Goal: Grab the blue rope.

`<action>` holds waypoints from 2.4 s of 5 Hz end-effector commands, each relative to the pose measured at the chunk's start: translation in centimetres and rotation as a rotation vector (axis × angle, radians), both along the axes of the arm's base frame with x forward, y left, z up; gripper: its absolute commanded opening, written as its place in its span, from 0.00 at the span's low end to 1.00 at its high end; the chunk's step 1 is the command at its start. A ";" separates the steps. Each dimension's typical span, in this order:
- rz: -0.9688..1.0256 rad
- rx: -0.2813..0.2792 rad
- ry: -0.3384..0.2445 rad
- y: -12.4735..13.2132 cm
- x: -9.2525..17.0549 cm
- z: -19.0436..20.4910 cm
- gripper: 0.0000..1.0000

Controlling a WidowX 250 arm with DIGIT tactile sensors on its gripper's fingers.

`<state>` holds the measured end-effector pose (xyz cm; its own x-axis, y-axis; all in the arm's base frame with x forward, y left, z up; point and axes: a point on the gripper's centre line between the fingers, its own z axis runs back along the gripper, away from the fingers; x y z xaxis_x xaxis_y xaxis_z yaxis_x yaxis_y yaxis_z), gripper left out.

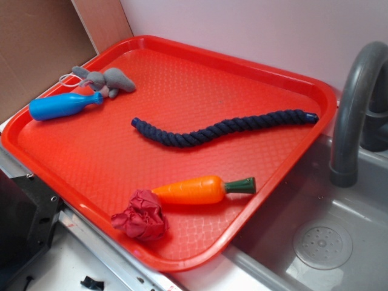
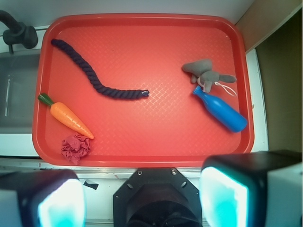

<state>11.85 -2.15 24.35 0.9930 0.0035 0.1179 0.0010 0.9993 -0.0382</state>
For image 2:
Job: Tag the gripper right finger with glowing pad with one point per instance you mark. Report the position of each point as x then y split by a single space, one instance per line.
259 189

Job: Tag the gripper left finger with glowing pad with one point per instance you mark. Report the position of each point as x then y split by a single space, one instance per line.
44 198

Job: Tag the black tape scrap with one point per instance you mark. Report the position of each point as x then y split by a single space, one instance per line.
90 184

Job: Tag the crumpled red cloth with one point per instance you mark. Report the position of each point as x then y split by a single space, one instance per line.
75 147

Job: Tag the blue plastic toy bottle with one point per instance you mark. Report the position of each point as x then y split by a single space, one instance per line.
223 112

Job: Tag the orange toy carrot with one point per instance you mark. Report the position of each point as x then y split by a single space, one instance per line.
65 116

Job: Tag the grey toy sink basin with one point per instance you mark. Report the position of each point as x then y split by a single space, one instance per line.
18 76

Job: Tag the grey plush elephant toy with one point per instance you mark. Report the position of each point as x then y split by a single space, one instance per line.
203 74

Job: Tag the dark grey toy faucet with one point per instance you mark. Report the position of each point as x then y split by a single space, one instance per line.
17 33

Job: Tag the black octagonal mount plate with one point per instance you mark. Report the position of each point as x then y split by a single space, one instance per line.
157 197

